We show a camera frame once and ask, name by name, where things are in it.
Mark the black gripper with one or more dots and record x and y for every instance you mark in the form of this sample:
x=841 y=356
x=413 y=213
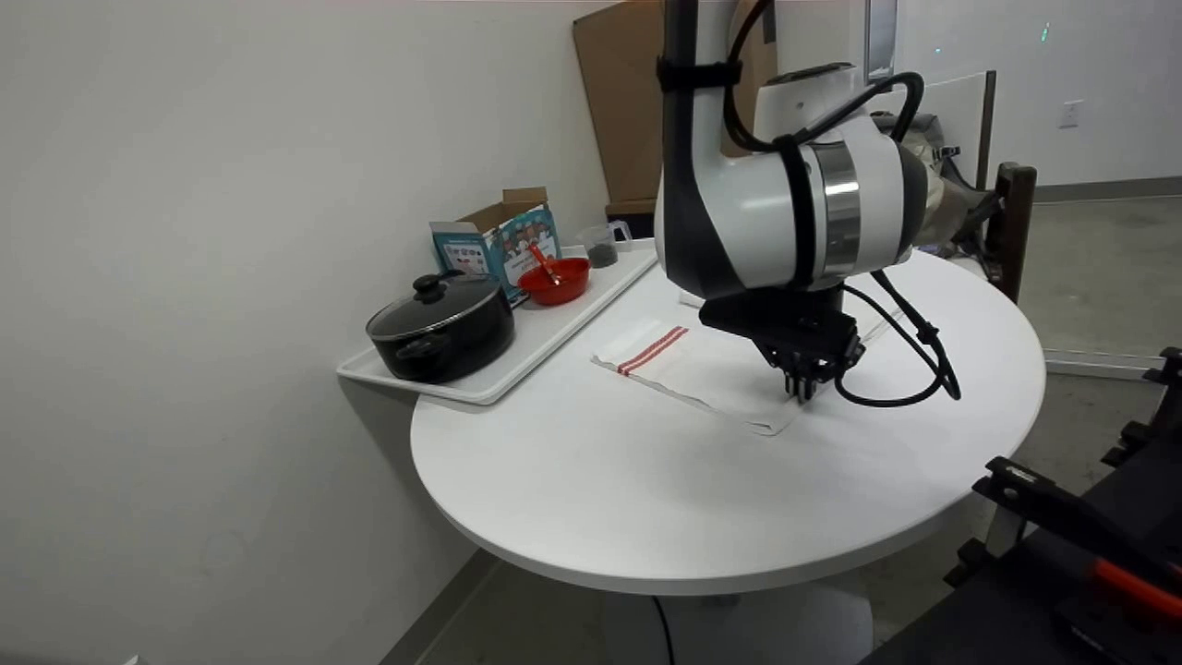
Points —
x=804 y=334

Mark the white towel red stripe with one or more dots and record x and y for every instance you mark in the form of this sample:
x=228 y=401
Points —
x=711 y=370

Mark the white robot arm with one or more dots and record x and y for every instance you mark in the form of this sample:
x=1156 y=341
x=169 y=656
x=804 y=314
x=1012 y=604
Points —
x=769 y=229

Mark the round white table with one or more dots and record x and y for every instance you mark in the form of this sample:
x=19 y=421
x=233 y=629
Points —
x=605 y=481

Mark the red bowl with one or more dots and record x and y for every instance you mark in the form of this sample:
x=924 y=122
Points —
x=556 y=282

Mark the white tray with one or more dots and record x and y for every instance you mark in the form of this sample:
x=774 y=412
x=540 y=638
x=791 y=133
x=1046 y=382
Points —
x=540 y=329

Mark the colourful cardboard box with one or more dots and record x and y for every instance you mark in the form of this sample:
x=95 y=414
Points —
x=498 y=242

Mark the black cooking pot with lid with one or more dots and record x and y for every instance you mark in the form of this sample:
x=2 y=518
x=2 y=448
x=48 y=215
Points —
x=444 y=329

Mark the black orange clamp tool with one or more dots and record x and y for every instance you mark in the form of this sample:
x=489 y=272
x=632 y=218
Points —
x=1121 y=561

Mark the large cardboard box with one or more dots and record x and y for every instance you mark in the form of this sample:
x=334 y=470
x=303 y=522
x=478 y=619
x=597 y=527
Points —
x=620 y=64

